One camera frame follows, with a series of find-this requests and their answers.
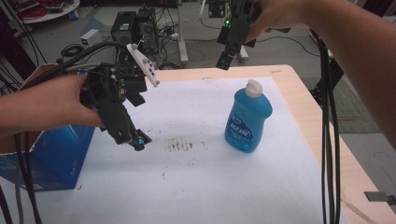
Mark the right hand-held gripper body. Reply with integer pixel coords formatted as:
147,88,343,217
205,0,262,58

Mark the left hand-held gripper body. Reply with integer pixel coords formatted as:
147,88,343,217
78,42,162,147

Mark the blue detergent bottle white cap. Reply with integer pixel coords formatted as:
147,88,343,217
223,78,274,154

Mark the blue cardboard box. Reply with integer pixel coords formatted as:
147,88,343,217
0,63,96,192

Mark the person's right hand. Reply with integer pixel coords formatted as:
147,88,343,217
244,0,312,44

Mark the person's left hand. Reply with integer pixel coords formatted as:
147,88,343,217
51,74,106,129

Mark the white stand leg with foot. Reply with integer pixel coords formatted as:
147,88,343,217
237,46,250,61

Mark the white desk leg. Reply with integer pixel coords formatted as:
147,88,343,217
177,0,190,65

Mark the white table mat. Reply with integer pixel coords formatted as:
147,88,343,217
0,76,347,224

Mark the small white box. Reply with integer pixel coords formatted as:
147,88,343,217
79,28,103,47

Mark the black computer tower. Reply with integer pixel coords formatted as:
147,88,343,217
109,7,159,56

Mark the round white table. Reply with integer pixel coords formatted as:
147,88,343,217
21,0,81,25

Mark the coiled black floor cable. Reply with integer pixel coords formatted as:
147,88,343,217
60,43,84,59

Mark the black cable bundle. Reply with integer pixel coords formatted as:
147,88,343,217
0,40,129,224
311,29,342,224

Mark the black aluminium post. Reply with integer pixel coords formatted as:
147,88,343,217
309,57,346,106

